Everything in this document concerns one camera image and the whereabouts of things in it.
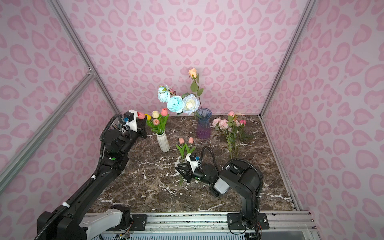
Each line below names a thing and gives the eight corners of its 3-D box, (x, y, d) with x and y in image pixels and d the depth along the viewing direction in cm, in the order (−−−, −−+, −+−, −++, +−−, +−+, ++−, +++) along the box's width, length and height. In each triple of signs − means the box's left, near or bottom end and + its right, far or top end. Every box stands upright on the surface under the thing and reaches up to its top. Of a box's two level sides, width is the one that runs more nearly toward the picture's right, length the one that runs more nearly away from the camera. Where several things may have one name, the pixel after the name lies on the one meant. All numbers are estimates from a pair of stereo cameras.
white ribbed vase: (162, 153, 101) (157, 138, 87) (161, 148, 103) (155, 133, 90) (170, 151, 102) (166, 136, 89) (168, 146, 104) (164, 131, 91)
